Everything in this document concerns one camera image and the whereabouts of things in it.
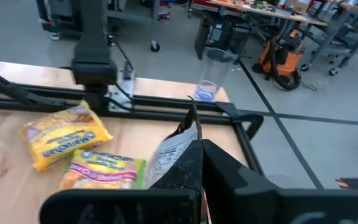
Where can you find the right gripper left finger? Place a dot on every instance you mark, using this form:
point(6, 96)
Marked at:
point(166, 205)

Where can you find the wooden workbench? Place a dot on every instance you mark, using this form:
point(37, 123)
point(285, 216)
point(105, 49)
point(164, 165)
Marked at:
point(275, 14)

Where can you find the orange shop vacuum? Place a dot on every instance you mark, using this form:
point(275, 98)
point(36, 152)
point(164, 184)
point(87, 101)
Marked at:
point(284, 62)

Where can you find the lime chili shrimp ramen pack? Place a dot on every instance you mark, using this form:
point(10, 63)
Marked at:
point(104, 171)

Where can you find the clear plastic cup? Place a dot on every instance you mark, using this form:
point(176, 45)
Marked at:
point(213, 71)

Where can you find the yellow chicken ramen pack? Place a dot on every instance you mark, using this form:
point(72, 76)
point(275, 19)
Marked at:
point(64, 133)

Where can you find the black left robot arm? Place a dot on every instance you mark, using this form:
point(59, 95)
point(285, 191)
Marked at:
point(93, 62)

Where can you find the grey wheeled cart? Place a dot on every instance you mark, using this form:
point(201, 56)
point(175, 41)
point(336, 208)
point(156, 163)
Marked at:
point(57, 12)

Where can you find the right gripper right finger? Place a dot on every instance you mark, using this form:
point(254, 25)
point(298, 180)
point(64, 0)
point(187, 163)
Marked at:
point(244, 205)

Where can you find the black computer tower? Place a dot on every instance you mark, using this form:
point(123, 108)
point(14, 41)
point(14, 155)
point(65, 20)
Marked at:
point(216, 34)

